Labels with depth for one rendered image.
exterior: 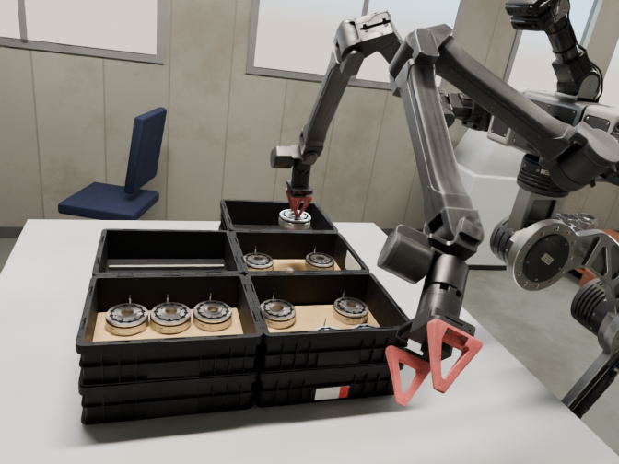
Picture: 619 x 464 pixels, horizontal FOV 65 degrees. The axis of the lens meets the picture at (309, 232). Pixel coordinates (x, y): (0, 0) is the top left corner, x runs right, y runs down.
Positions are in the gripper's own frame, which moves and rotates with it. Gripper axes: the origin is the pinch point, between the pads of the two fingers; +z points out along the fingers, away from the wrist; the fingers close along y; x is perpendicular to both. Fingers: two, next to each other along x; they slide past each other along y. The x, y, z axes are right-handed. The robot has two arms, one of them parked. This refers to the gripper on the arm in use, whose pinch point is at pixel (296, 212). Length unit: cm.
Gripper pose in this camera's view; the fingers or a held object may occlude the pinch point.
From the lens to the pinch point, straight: 157.0
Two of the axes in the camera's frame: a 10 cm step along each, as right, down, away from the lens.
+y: 2.7, 4.0, -8.8
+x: 9.5, 0.2, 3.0
